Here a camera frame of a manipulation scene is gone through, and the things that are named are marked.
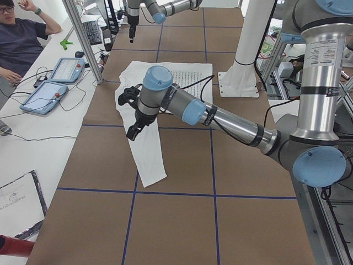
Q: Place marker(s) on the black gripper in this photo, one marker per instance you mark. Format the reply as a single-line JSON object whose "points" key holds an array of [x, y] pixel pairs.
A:
{"points": [[144, 118], [131, 27]]}

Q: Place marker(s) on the white long-sleeve printed shirt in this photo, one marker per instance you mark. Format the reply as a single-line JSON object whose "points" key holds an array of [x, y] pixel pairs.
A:
{"points": [[146, 149]]}

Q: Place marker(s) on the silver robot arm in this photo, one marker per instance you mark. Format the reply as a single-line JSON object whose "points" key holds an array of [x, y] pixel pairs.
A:
{"points": [[157, 12], [306, 146]]}

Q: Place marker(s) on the black keyboard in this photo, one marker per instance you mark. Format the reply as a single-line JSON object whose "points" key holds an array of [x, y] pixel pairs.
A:
{"points": [[93, 32]]}

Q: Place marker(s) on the black computer mouse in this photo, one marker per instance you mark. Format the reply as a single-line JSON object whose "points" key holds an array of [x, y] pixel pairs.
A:
{"points": [[79, 54]]}

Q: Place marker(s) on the green plastic tool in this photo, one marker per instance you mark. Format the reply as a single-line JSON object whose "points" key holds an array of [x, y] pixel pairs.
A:
{"points": [[64, 43]]}

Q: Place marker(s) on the upper blue teach pendant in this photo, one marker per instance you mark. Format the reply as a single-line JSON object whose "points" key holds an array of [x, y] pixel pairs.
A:
{"points": [[67, 70]]}

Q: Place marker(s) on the blue teach pendant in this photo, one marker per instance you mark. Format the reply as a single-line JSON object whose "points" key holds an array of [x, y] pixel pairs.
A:
{"points": [[44, 98], [67, 70]]}

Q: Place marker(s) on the lower blue teach pendant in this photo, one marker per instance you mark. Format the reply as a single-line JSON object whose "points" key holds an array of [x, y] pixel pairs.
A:
{"points": [[44, 98]]}

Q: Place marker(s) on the black power adapter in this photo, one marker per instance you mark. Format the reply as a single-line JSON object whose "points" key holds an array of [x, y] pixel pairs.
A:
{"points": [[39, 80]]}

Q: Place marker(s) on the seated person dark shirt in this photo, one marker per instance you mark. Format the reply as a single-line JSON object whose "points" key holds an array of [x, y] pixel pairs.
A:
{"points": [[19, 39]]}

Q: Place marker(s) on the white plastic bag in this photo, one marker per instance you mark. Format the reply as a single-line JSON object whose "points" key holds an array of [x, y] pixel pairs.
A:
{"points": [[23, 207]]}

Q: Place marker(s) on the red cylinder object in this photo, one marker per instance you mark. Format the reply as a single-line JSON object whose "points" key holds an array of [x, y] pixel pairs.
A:
{"points": [[11, 246]]}

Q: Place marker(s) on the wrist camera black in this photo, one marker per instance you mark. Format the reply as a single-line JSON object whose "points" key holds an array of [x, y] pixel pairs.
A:
{"points": [[130, 96]]}

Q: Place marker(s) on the aluminium frame post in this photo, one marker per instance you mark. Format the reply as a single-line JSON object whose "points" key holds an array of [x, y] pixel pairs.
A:
{"points": [[75, 19]]}

